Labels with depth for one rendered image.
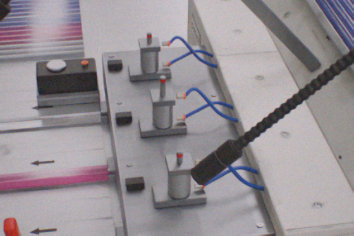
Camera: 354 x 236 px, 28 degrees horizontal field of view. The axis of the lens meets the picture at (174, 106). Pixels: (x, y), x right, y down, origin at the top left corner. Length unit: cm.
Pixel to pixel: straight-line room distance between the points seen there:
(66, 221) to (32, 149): 13
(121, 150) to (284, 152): 17
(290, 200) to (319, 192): 3
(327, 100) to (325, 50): 8
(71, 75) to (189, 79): 15
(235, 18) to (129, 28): 20
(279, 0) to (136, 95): 28
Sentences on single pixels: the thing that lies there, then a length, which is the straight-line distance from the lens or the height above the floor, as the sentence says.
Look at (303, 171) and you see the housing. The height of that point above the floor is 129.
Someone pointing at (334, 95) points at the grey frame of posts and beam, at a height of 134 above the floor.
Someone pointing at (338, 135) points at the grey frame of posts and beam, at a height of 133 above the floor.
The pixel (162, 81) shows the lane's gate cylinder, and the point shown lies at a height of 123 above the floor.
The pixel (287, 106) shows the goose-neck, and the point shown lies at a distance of 57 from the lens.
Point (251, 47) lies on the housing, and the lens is 88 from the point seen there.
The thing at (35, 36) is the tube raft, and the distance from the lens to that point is 105.
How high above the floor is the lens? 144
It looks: 17 degrees down
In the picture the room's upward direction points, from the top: 50 degrees clockwise
